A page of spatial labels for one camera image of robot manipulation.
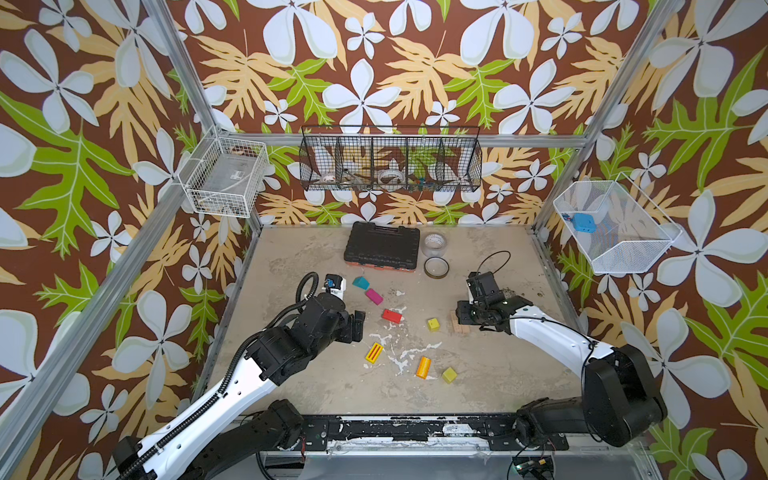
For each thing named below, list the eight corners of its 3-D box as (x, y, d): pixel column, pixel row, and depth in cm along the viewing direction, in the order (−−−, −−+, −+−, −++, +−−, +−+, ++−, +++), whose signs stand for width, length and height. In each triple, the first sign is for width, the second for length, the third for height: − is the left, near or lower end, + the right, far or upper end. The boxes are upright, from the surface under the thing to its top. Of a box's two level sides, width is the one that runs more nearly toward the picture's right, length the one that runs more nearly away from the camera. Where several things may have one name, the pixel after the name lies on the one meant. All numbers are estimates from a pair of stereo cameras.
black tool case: (343, 265, 110) (341, 257, 106) (354, 229, 121) (353, 220, 118) (416, 275, 107) (418, 267, 103) (420, 237, 119) (422, 228, 115)
